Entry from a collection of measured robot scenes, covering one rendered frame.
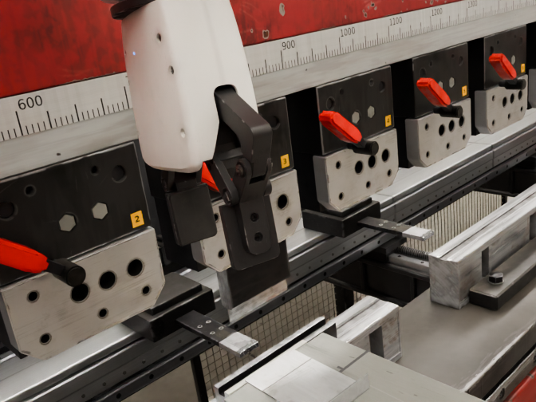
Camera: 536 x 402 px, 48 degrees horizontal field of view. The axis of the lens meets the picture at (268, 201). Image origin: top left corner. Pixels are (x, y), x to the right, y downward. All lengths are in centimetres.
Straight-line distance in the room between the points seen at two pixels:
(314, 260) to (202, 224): 77
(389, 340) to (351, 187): 29
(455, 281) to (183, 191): 76
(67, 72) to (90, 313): 22
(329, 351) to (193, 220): 42
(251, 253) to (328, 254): 88
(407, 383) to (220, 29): 52
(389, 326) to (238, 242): 63
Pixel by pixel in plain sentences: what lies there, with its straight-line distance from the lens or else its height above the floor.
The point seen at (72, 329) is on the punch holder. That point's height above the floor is 119.
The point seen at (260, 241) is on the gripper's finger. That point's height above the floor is 132.
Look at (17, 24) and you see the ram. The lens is 53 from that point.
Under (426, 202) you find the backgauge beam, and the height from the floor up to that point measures 93.
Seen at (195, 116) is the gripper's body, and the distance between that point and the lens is 34.
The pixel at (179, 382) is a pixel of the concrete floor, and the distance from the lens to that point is 259.
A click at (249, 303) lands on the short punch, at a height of 109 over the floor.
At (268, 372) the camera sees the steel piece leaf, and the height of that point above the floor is 100.
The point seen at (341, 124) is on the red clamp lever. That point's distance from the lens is 71.
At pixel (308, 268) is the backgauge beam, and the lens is 119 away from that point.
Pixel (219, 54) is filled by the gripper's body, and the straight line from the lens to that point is 35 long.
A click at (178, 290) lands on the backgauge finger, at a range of 95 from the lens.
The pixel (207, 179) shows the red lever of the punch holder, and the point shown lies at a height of 129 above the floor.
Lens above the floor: 146
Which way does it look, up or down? 19 degrees down
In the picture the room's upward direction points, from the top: 8 degrees counter-clockwise
